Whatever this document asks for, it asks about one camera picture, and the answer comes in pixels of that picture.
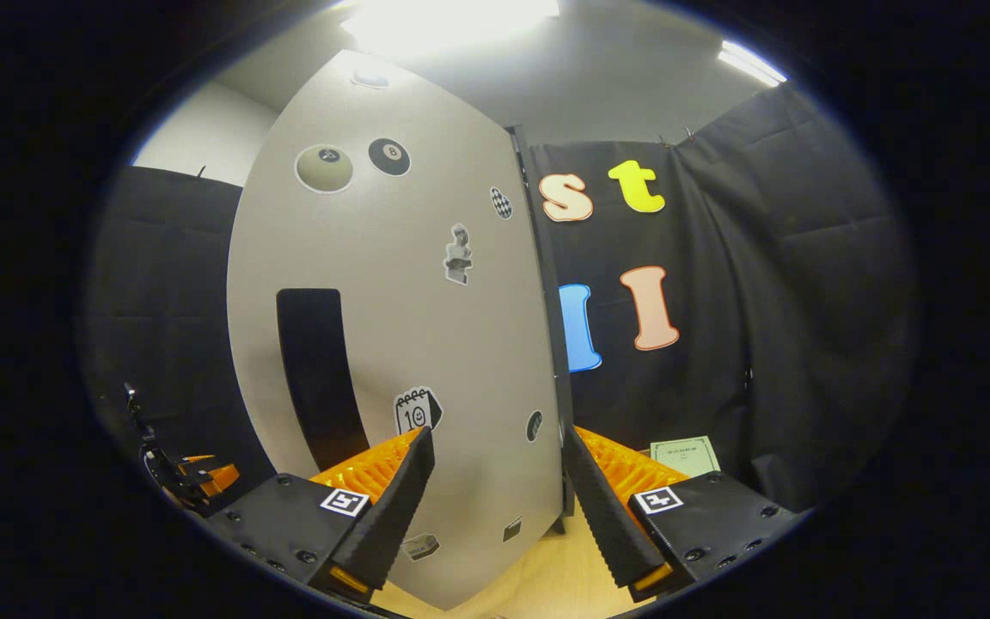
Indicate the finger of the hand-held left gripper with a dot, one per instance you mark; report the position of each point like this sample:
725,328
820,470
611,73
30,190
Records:
216,474

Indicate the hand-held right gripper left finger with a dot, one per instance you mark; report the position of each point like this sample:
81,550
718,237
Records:
392,507

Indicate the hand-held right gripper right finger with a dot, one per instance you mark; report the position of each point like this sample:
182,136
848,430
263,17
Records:
607,516

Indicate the grey cabinet door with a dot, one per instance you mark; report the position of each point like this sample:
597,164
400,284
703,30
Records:
426,327

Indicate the pale green book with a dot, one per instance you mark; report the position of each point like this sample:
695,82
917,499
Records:
686,456

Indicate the black backdrop cloth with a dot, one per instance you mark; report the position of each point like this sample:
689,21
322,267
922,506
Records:
804,301

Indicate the small ceiling light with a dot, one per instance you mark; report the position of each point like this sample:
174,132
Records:
751,62

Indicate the large ceiling light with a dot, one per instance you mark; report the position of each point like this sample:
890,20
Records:
448,21

